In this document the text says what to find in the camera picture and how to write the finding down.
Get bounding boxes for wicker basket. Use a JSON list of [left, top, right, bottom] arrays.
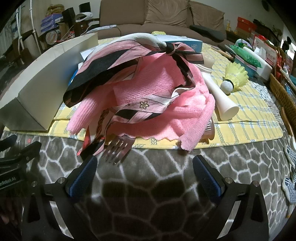
[[269, 73, 296, 121]]

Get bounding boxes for green packet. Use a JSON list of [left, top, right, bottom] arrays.
[[230, 44, 262, 67]]

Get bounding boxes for metal fork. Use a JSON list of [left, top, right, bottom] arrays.
[[100, 136, 136, 165]]

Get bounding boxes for wooden stick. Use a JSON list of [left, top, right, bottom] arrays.
[[211, 45, 236, 61]]

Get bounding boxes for blue bowl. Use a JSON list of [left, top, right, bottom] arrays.
[[233, 56, 257, 78]]

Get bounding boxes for black cushion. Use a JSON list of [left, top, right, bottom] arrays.
[[190, 24, 227, 42]]

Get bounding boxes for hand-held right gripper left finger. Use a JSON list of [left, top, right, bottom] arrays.
[[22, 155, 102, 241]]

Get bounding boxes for white headset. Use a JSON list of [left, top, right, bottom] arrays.
[[75, 13, 94, 22]]

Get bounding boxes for white tissue box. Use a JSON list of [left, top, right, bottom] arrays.
[[240, 45, 273, 80]]

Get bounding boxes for brown sofa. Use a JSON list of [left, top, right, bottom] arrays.
[[99, 0, 234, 44]]

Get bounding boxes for pink waffle cloth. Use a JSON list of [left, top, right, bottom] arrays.
[[67, 52, 215, 151]]

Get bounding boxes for stack of blue boxes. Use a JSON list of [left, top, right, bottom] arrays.
[[41, 14, 63, 33]]

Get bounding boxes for grey cardboard box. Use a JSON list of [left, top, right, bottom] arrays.
[[0, 32, 99, 132]]

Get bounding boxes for white plastic cone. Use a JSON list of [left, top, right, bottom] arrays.
[[199, 65, 240, 121]]

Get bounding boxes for yellow checked mat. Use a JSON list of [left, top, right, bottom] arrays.
[[2, 31, 284, 150]]

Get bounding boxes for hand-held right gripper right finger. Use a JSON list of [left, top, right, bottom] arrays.
[[192, 155, 270, 241]]

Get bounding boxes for pink black patterned scarf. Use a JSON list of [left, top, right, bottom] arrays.
[[63, 32, 205, 156]]

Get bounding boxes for blue white box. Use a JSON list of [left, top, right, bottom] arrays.
[[151, 34, 203, 50]]

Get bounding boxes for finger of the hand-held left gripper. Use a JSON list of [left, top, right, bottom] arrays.
[[0, 134, 18, 151], [0, 141, 42, 165]]

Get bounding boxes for yellow shuttlecock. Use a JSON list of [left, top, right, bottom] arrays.
[[220, 62, 249, 94]]

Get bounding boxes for red white packet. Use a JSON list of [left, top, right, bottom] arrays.
[[252, 35, 278, 65]]

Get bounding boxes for white mesh slipper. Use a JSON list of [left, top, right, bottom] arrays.
[[282, 177, 296, 204], [283, 144, 296, 167]]

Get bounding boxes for red shoe boxes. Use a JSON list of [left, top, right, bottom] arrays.
[[237, 16, 257, 33]]

